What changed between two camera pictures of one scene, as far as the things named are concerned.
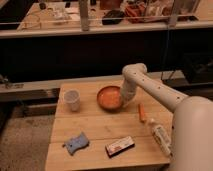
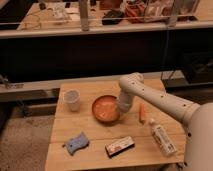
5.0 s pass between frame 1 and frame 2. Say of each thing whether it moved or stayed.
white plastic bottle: stayed
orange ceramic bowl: moved
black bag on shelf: stayed
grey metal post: stayed
